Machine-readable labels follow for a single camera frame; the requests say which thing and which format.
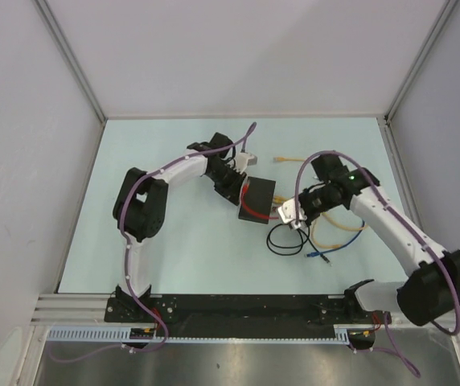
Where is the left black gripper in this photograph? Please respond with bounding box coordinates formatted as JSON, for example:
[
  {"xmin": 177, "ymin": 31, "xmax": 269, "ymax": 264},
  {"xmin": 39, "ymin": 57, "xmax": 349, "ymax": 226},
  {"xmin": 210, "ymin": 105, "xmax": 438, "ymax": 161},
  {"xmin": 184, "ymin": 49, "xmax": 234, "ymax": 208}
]
[{"xmin": 205, "ymin": 163, "xmax": 245, "ymax": 205}]

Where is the red ethernet cable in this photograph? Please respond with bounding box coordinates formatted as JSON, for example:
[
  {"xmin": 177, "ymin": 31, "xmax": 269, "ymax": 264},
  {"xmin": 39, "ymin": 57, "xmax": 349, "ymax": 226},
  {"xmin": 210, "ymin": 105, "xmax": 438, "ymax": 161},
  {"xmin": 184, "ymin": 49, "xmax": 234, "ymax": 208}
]
[{"xmin": 240, "ymin": 181, "xmax": 281, "ymax": 221}]

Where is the black network switch box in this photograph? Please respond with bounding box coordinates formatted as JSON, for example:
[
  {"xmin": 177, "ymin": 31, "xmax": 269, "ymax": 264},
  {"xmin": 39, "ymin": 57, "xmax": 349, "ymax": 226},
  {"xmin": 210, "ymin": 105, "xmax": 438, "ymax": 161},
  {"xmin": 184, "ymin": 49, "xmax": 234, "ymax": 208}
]
[{"xmin": 238, "ymin": 177, "xmax": 276, "ymax": 224}]

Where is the short yellow ethernet cable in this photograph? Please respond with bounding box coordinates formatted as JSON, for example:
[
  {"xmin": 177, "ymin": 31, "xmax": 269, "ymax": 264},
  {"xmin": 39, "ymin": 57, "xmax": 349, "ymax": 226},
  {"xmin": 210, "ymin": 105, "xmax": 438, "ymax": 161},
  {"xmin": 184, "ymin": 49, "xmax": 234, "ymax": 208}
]
[{"xmin": 273, "ymin": 194, "xmax": 342, "ymax": 249}]

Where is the blue ethernet cable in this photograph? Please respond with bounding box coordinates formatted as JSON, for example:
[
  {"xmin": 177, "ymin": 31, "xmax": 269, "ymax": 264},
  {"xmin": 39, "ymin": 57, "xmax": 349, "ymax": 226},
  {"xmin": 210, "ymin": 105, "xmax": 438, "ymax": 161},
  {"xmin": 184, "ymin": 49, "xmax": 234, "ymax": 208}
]
[{"xmin": 302, "ymin": 219, "xmax": 370, "ymax": 260}]

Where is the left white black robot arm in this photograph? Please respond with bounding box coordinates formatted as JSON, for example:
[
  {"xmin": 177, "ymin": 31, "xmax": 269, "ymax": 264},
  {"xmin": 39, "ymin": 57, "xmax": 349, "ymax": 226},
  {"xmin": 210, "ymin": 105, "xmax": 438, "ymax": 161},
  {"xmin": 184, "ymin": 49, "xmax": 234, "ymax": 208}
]
[{"xmin": 105, "ymin": 133, "xmax": 257, "ymax": 322}]

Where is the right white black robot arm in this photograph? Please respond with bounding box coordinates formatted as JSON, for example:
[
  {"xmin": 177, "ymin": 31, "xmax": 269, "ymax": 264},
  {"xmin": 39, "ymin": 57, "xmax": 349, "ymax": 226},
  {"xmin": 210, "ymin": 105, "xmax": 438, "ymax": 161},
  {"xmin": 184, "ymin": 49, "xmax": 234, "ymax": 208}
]
[{"xmin": 294, "ymin": 150, "xmax": 460, "ymax": 335}]

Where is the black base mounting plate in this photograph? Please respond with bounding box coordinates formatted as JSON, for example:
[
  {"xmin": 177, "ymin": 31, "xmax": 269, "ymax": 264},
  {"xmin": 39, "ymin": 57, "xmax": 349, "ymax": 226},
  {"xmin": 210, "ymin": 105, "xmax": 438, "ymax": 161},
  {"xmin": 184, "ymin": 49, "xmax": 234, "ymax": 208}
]
[{"xmin": 104, "ymin": 291, "xmax": 391, "ymax": 339}]

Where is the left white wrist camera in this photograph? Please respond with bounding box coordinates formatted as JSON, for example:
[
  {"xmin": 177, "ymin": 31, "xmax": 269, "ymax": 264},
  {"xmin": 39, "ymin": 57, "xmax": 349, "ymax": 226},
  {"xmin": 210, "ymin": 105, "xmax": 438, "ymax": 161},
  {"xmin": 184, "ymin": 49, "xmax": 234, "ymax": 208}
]
[{"xmin": 235, "ymin": 152, "xmax": 257, "ymax": 172}]

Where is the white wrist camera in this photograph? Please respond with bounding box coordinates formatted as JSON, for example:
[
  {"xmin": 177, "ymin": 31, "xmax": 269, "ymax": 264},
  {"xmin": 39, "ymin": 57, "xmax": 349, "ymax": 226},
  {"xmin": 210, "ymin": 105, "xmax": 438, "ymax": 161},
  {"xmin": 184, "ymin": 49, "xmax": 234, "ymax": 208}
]
[
  {"xmin": 277, "ymin": 198, "xmax": 307, "ymax": 229},
  {"xmin": 235, "ymin": 152, "xmax": 257, "ymax": 172}
]

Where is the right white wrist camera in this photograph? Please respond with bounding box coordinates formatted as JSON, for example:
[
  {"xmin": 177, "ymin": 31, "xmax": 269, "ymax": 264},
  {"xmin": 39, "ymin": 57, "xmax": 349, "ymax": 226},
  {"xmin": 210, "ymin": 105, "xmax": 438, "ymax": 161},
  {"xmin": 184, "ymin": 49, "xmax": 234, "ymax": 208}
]
[{"xmin": 277, "ymin": 198, "xmax": 307, "ymax": 229}]

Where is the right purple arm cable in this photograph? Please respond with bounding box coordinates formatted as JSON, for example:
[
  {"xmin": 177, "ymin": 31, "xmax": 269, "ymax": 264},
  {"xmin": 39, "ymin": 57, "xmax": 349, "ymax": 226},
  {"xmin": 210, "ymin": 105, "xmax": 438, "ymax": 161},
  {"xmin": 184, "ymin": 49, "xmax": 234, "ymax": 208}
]
[{"xmin": 295, "ymin": 150, "xmax": 460, "ymax": 379}]

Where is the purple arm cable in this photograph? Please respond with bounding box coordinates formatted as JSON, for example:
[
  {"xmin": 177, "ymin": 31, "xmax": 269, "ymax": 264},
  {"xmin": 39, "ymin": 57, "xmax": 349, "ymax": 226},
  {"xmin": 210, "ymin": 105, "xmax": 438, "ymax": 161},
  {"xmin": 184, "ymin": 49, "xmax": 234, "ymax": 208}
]
[
  {"xmin": 47, "ymin": 121, "xmax": 257, "ymax": 363},
  {"xmin": 295, "ymin": 150, "xmax": 460, "ymax": 379}
]

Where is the black ethernet cable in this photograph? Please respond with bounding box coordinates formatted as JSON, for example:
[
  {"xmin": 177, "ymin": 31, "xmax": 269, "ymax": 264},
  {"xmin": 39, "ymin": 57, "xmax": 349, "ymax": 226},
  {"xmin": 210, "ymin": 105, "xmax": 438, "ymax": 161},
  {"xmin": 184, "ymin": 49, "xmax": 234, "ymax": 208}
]
[{"xmin": 265, "ymin": 223, "xmax": 332, "ymax": 265}]

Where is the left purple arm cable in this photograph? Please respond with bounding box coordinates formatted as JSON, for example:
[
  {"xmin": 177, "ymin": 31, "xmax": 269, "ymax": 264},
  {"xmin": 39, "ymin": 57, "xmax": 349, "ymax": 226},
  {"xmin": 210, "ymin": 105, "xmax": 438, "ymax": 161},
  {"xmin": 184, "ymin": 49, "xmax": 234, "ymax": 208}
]
[{"xmin": 47, "ymin": 121, "xmax": 257, "ymax": 363}]

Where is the aluminium right frame rail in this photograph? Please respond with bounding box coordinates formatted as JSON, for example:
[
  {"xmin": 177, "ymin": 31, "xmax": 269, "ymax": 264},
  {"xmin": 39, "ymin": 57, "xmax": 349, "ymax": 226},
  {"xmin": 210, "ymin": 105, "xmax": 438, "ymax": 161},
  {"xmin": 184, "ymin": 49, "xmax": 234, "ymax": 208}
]
[{"xmin": 376, "ymin": 117, "xmax": 426, "ymax": 232}]

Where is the aluminium frame rail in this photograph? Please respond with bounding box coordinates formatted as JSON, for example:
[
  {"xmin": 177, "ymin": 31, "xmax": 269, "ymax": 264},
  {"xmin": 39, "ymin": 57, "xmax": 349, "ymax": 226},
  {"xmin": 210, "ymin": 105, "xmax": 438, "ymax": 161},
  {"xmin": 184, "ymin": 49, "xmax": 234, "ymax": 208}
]
[
  {"xmin": 31, "ymin": 293, "xmax": 460, "ymax": 327},
  {"xmin": 376, "ymin": 117, "xmax": 426, "ymax": 232}
]

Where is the grey slotted cable duct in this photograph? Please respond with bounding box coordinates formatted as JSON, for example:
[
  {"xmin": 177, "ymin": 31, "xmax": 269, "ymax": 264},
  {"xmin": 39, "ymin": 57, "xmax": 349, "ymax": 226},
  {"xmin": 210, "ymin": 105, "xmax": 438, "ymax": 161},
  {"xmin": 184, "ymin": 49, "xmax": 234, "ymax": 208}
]
[{"xmin": 47, "ymin": 326, "xmax": 350, "ymax": 345}]

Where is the aluminium right corner post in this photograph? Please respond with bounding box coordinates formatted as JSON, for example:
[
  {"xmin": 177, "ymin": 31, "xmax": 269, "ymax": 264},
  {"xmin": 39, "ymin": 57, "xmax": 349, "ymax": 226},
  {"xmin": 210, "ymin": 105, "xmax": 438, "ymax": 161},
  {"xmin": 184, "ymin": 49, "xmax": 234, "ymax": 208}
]
[{"xmin": 384, "ymin": 0, "xmax": 460, "ymax": 124}]

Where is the aluminium corner post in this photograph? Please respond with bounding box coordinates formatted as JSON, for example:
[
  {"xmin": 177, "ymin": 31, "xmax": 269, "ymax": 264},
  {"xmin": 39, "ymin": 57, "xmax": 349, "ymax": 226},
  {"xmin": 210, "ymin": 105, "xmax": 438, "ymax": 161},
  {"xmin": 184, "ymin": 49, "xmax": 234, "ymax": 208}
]
[
  {"xmin": 384, "ymin": 0, "xmax": 460, "ymax": 124},
  {"xmin": 32, "ymin": 0, "xmax": 107, "ymax": 125}
]

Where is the aluminium front frame rail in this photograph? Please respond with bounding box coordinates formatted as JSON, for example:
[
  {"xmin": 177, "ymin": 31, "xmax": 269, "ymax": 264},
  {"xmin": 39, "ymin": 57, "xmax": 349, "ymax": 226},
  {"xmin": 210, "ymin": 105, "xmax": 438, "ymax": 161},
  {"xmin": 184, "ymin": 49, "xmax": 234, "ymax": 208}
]
[{"xmin": 31, "ymin": 293, "xmax": 460, "ymax": 327}]

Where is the aluminium left corner post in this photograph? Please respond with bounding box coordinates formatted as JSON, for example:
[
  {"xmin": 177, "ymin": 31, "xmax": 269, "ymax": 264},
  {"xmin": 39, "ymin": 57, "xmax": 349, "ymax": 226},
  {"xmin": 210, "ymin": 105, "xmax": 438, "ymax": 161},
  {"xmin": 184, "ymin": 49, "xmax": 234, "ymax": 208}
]
[{"xmin": 32, "ymin": 0, "xmax": 107, "ymax": 125}]

